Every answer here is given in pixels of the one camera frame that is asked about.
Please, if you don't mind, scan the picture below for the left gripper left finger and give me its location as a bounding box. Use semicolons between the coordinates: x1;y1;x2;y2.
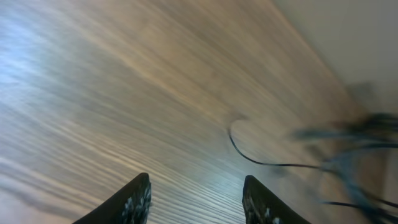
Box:
73;172;152;224

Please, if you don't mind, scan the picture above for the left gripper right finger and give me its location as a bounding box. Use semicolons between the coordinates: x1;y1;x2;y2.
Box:
242;175;310;224

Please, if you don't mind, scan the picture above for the black usb cable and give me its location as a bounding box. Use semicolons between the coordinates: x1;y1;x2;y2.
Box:
226;111;398;224

